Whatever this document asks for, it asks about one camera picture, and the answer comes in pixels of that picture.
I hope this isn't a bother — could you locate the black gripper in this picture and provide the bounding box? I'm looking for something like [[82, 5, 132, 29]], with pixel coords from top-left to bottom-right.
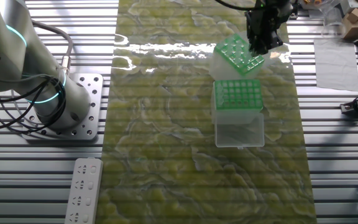
[[246, 4, 293, 57]]

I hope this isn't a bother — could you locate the clear tip box green rack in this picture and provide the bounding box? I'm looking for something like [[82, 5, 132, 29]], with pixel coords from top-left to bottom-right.
[[209, 30, 275, 80], [210, 78, 265, 149]]

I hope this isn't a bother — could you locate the black clamp stand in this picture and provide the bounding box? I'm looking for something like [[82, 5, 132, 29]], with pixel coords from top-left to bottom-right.
[[286, 0, 300, 20]]

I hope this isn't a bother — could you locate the clear plastic cup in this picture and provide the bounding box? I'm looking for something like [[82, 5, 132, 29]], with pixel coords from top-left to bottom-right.
[[320, 0, 347, 39]]

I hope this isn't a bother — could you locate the white paper sheet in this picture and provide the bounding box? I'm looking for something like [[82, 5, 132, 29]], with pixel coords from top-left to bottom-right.
[[313, 37, 358, 93]]

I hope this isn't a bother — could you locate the small brown cardboard box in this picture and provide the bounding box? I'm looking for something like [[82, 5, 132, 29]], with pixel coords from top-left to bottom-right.
[[341, 7, 358, 40]]

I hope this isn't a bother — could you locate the green marble pattern mat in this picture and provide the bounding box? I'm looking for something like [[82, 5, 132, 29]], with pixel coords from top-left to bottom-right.
[[95, 0, 318, 224]]

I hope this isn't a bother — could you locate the white power strip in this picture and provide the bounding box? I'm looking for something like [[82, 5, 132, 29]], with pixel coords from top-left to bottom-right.
[[63, 157, 104, 224]]

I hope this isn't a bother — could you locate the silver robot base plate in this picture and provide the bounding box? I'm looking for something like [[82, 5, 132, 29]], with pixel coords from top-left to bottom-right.
[[22, 73, 104, 141]]

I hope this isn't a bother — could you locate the thick grey robot cable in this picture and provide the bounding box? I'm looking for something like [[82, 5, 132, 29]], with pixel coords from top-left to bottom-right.
[[29, 19, 75, 75]]

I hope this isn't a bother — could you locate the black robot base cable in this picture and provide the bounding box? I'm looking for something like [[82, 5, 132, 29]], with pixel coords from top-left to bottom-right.
[[0, 73, 68, 133]]

